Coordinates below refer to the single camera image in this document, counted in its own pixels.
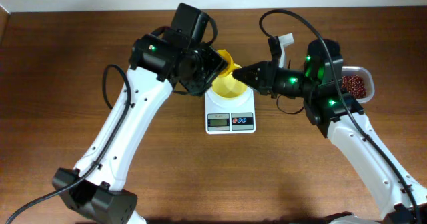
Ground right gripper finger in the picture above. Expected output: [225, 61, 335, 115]
[234, 61, 267, 77]
[232, 71, 259, 91]

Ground yellow measuring scoop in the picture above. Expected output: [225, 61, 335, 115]
[217, 49, 234, 77]

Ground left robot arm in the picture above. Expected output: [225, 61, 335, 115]
[52, 3, 227, 223]

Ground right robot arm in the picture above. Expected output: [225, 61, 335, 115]
[232, 39, 426, 223]

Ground yellow plastic bowl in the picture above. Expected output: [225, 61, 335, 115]
[211, 64, 247, 99]

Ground white digital kitchen scale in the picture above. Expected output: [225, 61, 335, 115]
[205, 88, 256, 135]

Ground red beans in container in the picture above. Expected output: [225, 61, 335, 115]
[342, 75, 366, 99]

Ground clear plastic container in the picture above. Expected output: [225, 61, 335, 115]
[341, 66, 375, 103]

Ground right black cable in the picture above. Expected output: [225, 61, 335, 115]
[258, 9, 422, 224]

